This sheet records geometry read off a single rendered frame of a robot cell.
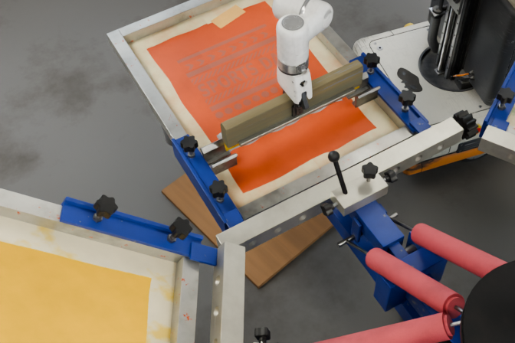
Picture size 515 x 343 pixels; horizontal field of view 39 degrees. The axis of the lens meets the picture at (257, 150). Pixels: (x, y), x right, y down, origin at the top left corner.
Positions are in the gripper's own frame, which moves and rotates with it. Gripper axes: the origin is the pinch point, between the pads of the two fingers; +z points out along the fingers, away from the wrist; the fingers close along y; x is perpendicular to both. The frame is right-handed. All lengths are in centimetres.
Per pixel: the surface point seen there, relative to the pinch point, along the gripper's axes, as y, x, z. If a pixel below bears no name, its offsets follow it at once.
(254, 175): -6.9, 16.1, 11.6
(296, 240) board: 17, -11, 105
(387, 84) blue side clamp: -2.0, -28.7, 7.5
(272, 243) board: 21, -2, 105
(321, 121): -0.5, -8.4, 11.9
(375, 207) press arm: -35.1, -1.0, 3.0
